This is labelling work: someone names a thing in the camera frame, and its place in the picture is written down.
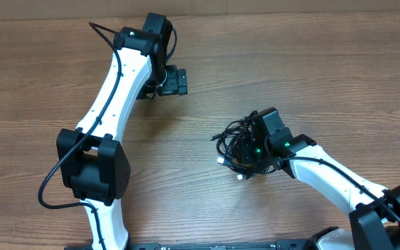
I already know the black USB cable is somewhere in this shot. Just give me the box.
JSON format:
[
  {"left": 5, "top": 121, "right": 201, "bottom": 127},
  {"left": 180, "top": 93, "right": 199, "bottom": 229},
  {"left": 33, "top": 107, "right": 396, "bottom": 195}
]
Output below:
[
  {"left": 216, "top": 119, "right": 260, "bottom": 180},
  {"left": 209, "top": 110, "right": 277, "bottom": 181}
]

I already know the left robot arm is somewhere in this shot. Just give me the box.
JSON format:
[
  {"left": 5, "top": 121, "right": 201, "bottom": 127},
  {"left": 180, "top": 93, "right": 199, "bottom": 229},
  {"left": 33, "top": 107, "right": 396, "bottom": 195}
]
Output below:
[{"left": 56, "top": 12, "right": 188, "bottom": 249}]

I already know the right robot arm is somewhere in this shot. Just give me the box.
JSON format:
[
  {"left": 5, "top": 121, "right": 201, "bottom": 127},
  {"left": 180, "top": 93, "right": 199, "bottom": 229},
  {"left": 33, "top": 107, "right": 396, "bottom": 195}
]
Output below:
[{"left": 231, "top": 108, "right": 400, "bottom": 249}]

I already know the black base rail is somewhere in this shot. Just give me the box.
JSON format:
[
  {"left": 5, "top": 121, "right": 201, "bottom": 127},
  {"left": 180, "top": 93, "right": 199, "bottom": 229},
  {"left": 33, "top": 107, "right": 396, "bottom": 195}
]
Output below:
[{"left": 64, "top": 239, "right": 373, "bottom": 250}]

